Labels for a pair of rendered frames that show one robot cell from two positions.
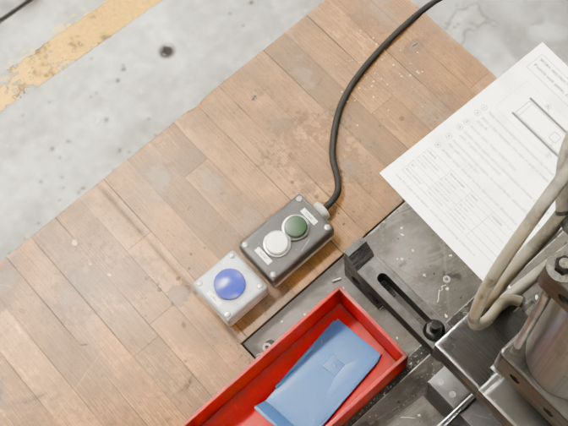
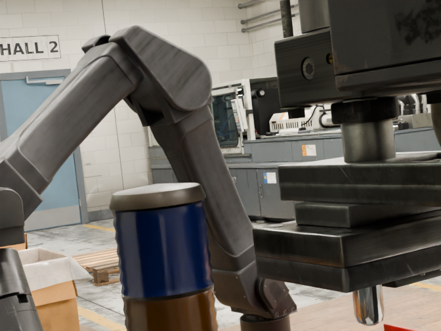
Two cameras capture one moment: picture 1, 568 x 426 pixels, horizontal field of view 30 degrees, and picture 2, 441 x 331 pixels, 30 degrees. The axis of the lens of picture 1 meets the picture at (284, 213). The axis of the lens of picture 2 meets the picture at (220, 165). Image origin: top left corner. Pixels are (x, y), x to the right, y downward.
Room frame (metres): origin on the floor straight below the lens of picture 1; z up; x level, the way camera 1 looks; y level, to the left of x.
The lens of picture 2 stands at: (0.09, -0.82, 1.22)
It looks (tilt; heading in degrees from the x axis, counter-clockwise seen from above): 3 degrees down; 91
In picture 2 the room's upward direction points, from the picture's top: 6 degrees counter-clockwise
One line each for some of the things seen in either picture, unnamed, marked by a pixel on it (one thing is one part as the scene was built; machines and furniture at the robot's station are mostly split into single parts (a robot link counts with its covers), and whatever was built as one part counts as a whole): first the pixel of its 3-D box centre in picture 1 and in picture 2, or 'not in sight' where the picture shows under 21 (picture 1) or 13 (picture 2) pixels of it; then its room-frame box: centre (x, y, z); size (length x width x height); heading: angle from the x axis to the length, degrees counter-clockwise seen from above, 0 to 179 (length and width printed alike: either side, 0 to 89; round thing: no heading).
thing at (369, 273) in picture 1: (409, 312); not in sight; (0.34, -0.13, 0.95); 0.15 x 0.03 x 0.10; 32
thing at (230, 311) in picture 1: (232, 291); not in sight; (0.42, 0.08, 0.90); 0.07 x 0.07 x 0.06; 32
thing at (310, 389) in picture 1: (318, 380); not in sight; (0.28, -0.01, 0.92); 0.15 x 0.07 x 0.03; 129
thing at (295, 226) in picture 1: (296, 228); not in sight; (0.48, -0.01, 0.93); 0.03 x 0.03 x 0.02
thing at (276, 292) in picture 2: not in sight; (257, 293); (0.10, 0.19, 1.00); 0.09 x 0.06 x 0.06; 129
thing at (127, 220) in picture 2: not in sight; (163, 245); (0.06, -0.49, 1.17); 0.04 x 0.04 x 0.03
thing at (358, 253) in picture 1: (370, 274); not in sight; (0.40, -0.09, 0.95); 0.06 x 0.03 x 0.09; 32
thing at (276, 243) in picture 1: (276, 244); not in sight; (0.46, 0.02, 0.93); 0.03 x 0.03 x 0.02
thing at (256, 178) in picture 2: not in sight; (279, 176); (0.64, 9.13, 0.49); 5.51 x 1.02 x 0.97; 119
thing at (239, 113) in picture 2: not in sight; (241, 115); (0.26, 8.73, 1.27); 0.23 x 0.18 x 0.38; 29
